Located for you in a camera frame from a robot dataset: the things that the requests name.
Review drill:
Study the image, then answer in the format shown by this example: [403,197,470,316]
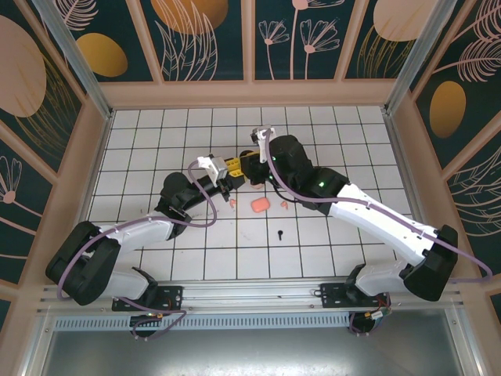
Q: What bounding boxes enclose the grey metal sheet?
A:
[23,327,481,376]

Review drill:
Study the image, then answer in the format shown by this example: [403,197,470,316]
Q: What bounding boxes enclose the grey slotted cable duct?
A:
[50,314,355,331]

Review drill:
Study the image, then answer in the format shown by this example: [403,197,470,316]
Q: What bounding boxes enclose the aluminium table edge rail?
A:
[76,111,115,244]
[381,111,435,240]

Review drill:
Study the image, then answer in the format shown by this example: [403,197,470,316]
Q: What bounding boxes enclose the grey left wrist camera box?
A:
[196,155,229,186]

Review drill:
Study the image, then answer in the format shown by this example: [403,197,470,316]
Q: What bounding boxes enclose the dark panel orange circle leaves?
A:
[139,0,251,83]

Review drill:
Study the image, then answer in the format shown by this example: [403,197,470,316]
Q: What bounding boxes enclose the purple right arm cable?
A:
[258,131,493,336]

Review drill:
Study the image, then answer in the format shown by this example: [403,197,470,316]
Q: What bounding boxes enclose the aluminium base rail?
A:
[37,278,465,316]

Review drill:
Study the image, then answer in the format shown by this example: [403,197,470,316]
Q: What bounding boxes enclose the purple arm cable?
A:
[57,160,218,342]
[258,131,493,336]

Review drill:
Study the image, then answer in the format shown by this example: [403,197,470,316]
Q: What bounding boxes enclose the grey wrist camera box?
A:
[196,155,229,186]
[249,124,275,143]

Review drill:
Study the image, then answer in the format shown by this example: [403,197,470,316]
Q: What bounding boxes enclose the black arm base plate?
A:
[112,284,185,312]
[319,281,392,311]

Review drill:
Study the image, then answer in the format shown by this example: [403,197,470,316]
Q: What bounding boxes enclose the aluminium corner post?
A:
[382,0,457,117]
[33,0,115,121]

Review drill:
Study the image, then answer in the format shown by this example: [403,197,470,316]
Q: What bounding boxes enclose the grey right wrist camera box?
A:
[249,124,275,143]

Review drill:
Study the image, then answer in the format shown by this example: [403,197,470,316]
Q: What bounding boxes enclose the dark panel pink flowers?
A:
[253,0,355,82]

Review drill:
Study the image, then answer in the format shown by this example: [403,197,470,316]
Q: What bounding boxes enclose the dark panel orange oval leaf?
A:
[46,0,164,84]
[409,0,501,172]

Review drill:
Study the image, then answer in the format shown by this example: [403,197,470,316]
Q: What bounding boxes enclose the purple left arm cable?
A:
[57,160,218,342]

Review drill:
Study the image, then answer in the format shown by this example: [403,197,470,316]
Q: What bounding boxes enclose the small electronics board with wires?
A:
[367,307,393,327]

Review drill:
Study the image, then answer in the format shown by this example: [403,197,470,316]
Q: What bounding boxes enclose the dark panel pink leaf outlines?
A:
[442,140,501,281]

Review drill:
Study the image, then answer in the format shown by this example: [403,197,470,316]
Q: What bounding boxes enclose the dark panel pink circle gold lines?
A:
[342,0,449,81]
[0,0,88,175]

